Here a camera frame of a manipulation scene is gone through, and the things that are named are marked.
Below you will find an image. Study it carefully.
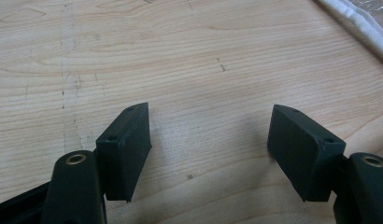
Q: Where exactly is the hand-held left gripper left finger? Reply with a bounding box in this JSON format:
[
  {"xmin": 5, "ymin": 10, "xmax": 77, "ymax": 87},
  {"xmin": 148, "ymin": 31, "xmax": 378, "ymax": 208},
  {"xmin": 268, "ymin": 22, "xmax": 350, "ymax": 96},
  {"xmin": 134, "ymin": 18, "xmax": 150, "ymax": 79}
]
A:
[{"xmin": 95, "ymin": 102, "xmax": 152, "ymax": 203}]

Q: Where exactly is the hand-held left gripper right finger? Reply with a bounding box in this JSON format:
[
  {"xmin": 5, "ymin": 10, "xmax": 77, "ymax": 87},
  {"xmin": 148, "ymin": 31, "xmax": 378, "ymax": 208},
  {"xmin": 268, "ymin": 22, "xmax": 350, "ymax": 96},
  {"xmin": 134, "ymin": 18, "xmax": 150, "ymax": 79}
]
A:
[{"xmin": 267, "ymin": 104, "xmax": 347, "ymax": 203}]

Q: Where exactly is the white cloth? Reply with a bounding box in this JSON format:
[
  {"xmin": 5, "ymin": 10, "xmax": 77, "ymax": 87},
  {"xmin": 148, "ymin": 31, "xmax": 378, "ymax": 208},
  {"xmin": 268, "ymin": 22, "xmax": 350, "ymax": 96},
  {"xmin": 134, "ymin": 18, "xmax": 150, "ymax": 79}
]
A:
[{"xmin": 315, "ymin": 0, "xmax": 383, "ymax": 64}]

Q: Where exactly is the shiny dark plastic sheet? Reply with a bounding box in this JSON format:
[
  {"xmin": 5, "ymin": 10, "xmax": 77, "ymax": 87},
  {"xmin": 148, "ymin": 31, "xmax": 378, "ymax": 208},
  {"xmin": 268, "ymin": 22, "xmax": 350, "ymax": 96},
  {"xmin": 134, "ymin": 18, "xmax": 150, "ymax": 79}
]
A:
[{"xmin": 348, "ymin": 0, "xmax": 383, "ymax": 34}]

